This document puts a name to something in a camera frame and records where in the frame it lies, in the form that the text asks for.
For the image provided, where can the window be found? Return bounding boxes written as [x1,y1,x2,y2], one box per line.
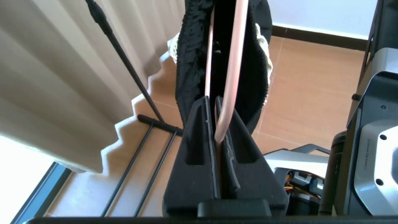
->
[0,135,73,224]

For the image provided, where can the black clothes rack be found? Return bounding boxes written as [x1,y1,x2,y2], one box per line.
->
[85,0,184,218]

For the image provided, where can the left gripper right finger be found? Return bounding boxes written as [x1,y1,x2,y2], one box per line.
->
[215,95,289,218]

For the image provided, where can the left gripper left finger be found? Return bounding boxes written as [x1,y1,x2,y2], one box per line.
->
[163,95,221,218]

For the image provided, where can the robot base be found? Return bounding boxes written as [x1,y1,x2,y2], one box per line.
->
[263,0,398,217]

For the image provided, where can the beige curtain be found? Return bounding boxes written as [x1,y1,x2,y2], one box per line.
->
[0,0,187,174]

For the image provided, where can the pink clothes hanger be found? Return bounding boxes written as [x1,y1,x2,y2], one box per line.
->
[203,0,249,200]

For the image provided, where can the black shorts with white cord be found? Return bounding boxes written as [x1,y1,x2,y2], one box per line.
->
[175,0,274,134]

